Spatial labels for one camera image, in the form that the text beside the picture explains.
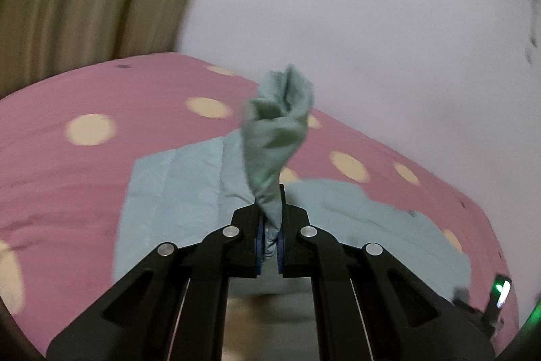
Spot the pink dotted bed sheet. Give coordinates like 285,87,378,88
0,51,520,357

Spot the beige striped curtain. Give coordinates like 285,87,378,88
0,0,199,96

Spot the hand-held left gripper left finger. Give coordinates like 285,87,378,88
46,204,264,361

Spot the light blue puffer jacket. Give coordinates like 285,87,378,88
114,64,472,361

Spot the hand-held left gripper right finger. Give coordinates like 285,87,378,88
277,183,496,361

